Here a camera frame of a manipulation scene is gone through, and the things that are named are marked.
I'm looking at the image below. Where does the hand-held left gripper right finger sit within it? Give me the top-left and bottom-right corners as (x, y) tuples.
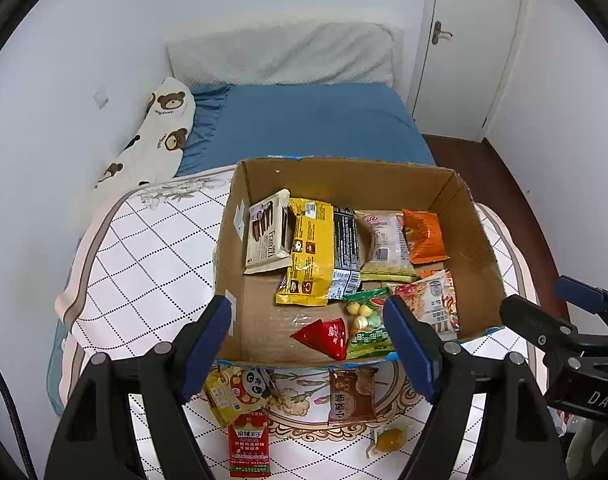
(382, 294), (569, 480)

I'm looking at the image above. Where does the brown snack packet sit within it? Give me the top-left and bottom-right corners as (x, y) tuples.
(328, 367), (379, 427)

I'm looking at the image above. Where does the white plastic bag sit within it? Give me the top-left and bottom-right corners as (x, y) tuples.
(558, 410), (608, 480)

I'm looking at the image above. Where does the blue bed sheet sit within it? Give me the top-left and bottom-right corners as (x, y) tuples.
(46, 82), (437, 406)

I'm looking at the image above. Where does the green pea snack packet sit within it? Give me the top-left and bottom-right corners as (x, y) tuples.
(343, 287), (397, 360)

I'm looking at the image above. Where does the white padded headboard cushion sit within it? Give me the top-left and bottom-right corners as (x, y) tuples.
(164, 22), (405, 86)

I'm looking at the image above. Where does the red triangular snack packet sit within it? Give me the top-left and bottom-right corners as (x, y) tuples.
(290, 317), (349, 361)

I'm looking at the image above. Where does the red spicy strip packet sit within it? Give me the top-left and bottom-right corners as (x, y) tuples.
(227, 407), (273, 478)

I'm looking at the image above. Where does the yellow and black snack bag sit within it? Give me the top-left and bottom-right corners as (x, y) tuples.
(275, 198), (365, 307)

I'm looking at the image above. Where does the black cable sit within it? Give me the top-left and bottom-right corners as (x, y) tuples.
(0, 340), (37, 480)

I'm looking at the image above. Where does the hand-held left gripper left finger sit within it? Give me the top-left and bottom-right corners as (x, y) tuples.
(51, 294), (233, 480)

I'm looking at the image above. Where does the bear print pillow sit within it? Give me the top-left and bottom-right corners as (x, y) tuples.
(91, 76), (197, 206)

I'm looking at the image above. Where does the yellow panda snack packet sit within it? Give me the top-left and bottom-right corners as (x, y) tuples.
(204, 366), (277, 428)

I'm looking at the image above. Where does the round yellow jelly packet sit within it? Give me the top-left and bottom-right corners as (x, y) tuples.
(368, 422), (412, 458)

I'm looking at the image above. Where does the white cookie packet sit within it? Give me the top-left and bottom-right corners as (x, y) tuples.
(389, 269), (458, 338)

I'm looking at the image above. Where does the orange snack packet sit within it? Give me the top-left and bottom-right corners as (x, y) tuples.
(402, 208), (451, 266)

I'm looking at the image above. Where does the white wafer packet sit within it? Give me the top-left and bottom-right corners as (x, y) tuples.
(244, 188), (293, 276)

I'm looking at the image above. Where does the white door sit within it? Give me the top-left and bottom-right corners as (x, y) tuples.
(409, 0), (529, 143)

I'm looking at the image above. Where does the cardboard box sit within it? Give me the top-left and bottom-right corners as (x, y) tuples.
(213, 155), (507, 365)

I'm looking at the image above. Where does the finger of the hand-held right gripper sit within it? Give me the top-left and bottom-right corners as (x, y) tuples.
(555, 275), (608, 321)
(500, 294), (584, 361)

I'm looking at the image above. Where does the pale yellow bread packet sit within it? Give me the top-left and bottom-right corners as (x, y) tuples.
(354, 210), (419, 283)

